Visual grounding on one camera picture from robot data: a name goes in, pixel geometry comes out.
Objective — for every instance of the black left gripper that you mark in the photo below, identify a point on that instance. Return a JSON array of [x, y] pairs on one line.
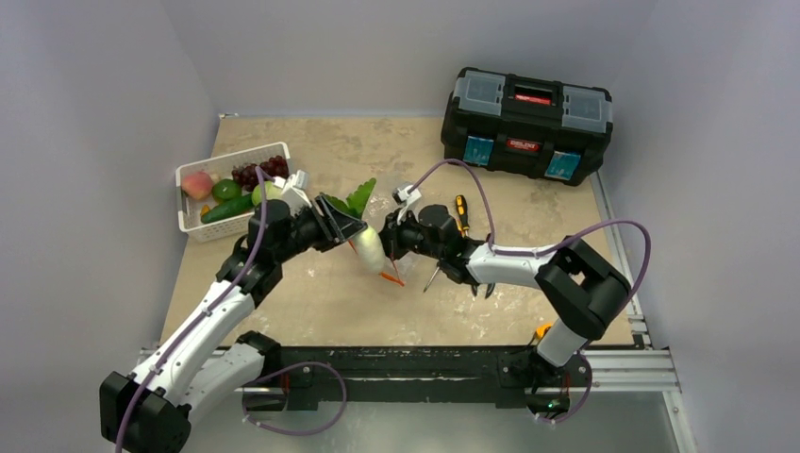
[[339, 226]]

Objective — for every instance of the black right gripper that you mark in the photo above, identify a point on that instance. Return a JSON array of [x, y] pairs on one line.
[[395, 235]]

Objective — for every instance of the white radish with leaves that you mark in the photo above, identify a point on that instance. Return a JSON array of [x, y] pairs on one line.
[[367, 243]]

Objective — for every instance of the clear zip bag orange zipper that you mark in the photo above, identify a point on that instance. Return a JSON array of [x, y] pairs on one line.
[[391, 272]]

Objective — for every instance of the green cabbage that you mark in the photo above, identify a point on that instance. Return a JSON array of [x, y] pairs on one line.
[[265, 192]]

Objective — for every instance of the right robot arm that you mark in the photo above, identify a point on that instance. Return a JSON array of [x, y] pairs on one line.
[[585, 290]]

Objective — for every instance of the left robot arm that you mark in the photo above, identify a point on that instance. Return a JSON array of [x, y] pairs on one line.
[[153, 407]]

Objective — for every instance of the black yellow screwdriver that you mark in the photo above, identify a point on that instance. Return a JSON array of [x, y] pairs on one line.
[[462, 214]]

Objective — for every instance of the black pliers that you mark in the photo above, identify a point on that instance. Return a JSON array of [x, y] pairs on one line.
[[486, 289]]

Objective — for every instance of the green cucumber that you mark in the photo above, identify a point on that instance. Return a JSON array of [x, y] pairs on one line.
[[230, 208]]

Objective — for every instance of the white perforated basket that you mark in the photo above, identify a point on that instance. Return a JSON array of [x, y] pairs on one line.
[[221, 167]]

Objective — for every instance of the peach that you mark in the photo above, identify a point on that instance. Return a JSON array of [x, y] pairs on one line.
[[197, 186]]

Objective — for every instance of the black toolbox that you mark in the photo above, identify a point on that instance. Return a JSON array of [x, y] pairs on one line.
[[541, 129]]

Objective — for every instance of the green handled screwdriver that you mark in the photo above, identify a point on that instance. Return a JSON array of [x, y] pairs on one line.
[[432, 278]]

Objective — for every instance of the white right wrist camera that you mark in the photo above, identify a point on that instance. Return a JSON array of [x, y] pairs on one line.
[[406, 197]]

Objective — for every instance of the yellow handled tool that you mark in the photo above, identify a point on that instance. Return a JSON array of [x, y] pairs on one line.
[[541, 331]]

